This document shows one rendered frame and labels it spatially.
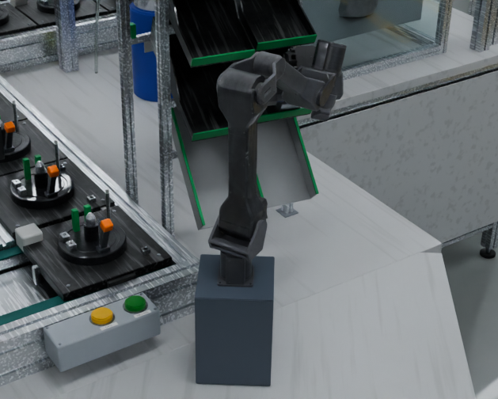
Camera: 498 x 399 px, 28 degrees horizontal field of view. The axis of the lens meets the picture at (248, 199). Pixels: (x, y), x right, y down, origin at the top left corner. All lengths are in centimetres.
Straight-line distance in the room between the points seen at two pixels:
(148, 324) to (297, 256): 47
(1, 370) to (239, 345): 44
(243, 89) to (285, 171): 60
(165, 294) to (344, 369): 38
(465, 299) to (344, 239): 139
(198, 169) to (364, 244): 44
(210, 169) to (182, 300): 30
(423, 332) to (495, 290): 167
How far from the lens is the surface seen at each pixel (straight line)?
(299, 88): 179
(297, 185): 219
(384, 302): 211
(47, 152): 244
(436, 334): 205
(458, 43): 344
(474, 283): 372
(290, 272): 218
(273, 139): 220
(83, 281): 197
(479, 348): 342
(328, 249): 226
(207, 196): 210
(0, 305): 203
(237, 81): 162
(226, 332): 180
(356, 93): 300
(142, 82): 291
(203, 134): 198
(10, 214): 221
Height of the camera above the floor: 211
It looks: 31 degrees down
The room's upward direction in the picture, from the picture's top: 1 degrees clockwise
